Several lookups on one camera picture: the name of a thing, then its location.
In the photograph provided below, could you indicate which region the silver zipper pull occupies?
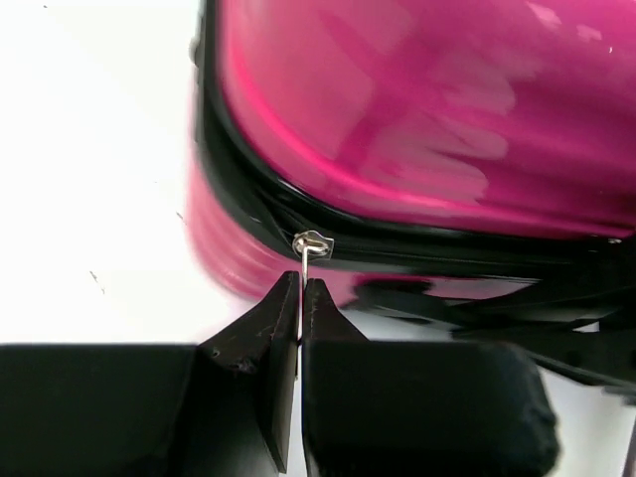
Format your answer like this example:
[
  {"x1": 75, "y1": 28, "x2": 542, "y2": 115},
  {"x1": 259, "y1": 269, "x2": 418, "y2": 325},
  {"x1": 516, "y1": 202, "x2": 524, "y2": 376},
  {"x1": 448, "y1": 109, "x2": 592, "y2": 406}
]
[{"x1": 292, "y1": 230, "x2": 335, "y2": 345}]

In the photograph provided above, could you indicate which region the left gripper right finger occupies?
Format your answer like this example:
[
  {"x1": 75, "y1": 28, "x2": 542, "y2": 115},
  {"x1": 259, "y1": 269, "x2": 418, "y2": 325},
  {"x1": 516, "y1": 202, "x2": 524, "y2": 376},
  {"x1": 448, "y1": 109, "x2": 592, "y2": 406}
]
[{"x1": 301, "y1": 279, "x2": 560, "y2": 476}]

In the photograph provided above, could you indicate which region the pink hard-shell suitcase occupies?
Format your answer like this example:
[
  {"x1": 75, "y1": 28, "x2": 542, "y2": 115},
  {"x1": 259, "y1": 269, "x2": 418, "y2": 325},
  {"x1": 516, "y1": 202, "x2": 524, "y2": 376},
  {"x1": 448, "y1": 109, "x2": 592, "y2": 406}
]
[{"x1": 187, "y1": 1, "x2": 635, "y2": 395}]

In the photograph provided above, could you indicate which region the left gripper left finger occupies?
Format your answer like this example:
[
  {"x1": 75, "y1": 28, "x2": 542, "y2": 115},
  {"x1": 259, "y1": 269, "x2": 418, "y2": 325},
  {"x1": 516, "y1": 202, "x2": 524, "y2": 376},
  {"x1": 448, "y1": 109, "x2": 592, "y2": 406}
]
[{"x1": 1, "y1": 272, "x2": 299, "y2": 476}]

